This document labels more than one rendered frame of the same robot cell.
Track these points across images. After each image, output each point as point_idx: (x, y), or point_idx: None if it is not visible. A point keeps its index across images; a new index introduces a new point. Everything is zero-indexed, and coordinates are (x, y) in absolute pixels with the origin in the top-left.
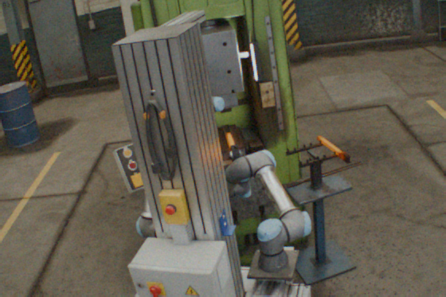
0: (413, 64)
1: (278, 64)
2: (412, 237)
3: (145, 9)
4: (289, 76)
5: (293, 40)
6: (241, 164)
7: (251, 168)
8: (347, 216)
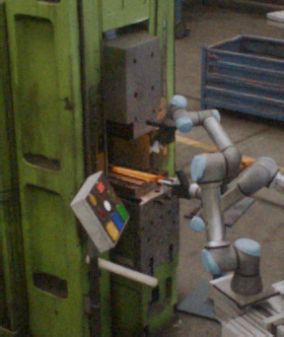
0: None
1: (167, 76)
2: (276, 254)
3: (72, 12)
4: (174, 90)
5: None
6: (263, 171)
7: (269, 174)
8: (183, 255)
